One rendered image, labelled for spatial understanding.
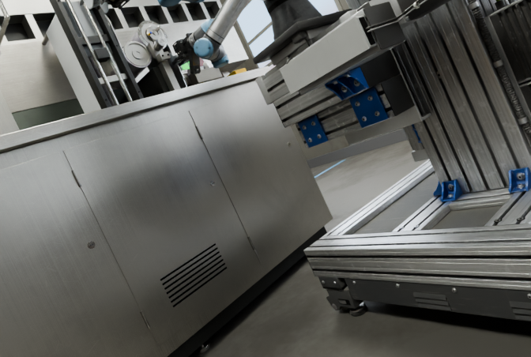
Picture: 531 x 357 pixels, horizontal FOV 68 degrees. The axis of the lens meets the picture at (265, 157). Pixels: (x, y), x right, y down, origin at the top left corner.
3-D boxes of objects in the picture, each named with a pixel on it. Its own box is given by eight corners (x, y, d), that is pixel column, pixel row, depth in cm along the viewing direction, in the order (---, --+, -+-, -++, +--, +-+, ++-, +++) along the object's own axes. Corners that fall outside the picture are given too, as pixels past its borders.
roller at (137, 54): (132, 68, 173) (120, 43, 172) (111, 91, 191) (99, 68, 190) (155, 63, 181) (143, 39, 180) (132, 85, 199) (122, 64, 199)
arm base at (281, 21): (335, 16, 111) (320, -17, 111) (297, 26, 103) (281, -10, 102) (303, 40, 124) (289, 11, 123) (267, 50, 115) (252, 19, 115)
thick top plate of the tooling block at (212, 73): (198, 82, 190) (193, 71, 190) (160, 111, 219) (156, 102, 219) (222, 77, 201) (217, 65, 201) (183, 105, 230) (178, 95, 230)
